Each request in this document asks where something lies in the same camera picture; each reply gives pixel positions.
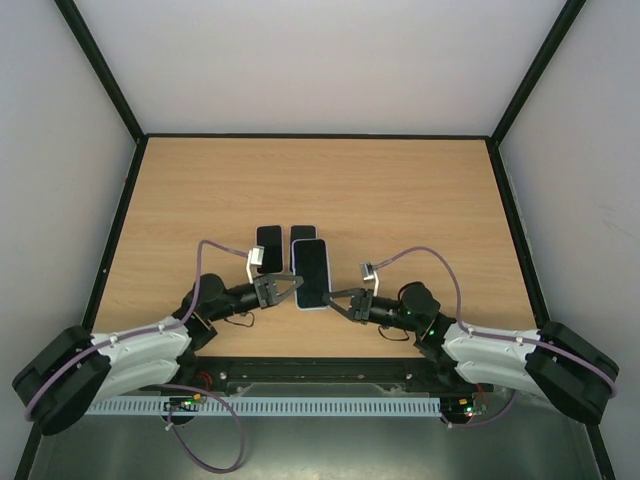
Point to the cream white phone case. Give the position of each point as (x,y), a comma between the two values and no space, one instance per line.
(291,257)

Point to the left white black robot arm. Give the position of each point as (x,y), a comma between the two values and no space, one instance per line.
(78,369)

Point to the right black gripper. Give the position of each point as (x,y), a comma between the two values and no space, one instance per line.
(358,306)

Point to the light blue phone case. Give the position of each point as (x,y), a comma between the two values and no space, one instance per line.
(330,270)

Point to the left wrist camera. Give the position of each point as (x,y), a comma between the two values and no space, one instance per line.
(254,259)

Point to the dark red phone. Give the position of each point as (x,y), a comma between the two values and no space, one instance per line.
(302,232)

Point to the white slotted cable duct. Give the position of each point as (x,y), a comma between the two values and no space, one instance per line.
(269,407)

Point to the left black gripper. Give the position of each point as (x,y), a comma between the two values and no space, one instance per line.
(267,281)

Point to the black aluminium frame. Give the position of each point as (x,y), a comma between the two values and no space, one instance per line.
(331,369)

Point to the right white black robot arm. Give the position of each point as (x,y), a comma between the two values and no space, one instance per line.
(554,362)

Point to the black screen phone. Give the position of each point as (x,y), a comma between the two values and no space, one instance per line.
(270,237)

